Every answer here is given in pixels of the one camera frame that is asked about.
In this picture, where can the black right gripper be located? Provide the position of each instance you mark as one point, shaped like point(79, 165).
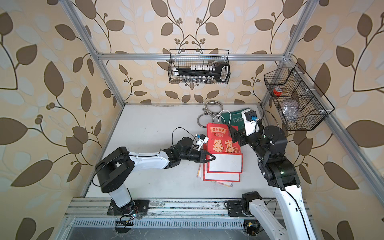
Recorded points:
point(236, 136)

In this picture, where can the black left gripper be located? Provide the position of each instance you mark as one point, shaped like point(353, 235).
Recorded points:
point(201, 158)

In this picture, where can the floral painted paper bag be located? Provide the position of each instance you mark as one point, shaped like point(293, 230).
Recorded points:
point(200, 176)

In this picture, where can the red paper bag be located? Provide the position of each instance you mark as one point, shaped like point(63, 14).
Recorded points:
point(229, 159)
point(219, 177)

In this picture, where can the red paper bag front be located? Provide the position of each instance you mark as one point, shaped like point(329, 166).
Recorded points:
point(219, 177)

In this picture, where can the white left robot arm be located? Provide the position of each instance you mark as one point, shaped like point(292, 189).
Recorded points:
point(113, 170)

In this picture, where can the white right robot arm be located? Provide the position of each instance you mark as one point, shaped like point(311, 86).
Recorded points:
point(269, 145)

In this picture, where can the clear plastic bag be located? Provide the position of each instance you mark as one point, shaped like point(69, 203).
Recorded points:
point(290, 109)

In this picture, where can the green plastic tool case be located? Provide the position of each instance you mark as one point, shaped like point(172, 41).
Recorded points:
point(234, 118)

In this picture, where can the red tape roll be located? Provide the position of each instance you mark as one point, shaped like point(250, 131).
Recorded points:
point(277, 91)

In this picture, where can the black socket set holder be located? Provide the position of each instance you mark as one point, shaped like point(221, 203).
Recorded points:
point(202, 74)

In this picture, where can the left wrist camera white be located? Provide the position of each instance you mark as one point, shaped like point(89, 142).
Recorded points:
point(201, 140)

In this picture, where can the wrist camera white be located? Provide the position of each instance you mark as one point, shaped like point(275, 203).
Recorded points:
point(250, 121)
point(201, 140)

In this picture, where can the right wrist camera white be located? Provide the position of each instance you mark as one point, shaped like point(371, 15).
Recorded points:
point(250, 121)

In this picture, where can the black wire basket right wall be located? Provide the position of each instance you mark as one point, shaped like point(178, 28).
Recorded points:
point(314, 105)

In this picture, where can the black wire basket wall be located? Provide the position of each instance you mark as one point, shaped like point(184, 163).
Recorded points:
point(189, 57)
point(314, 105)

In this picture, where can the black wire basket back wall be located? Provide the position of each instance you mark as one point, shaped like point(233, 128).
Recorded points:
point(189, 57)

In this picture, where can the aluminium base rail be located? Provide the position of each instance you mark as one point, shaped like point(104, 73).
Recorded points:
point(159, 213)

